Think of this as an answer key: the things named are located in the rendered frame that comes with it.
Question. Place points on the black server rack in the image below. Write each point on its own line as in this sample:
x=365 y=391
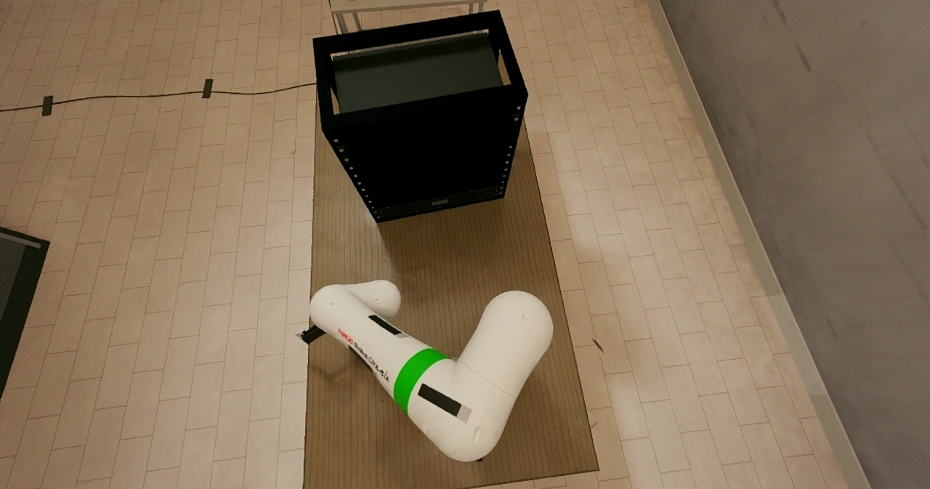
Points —
x=407 y=92

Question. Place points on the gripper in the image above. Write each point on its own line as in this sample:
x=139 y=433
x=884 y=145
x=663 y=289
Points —
x=310 y=335

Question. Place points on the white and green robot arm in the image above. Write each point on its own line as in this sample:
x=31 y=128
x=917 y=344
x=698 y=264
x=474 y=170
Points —
x=463 y=406

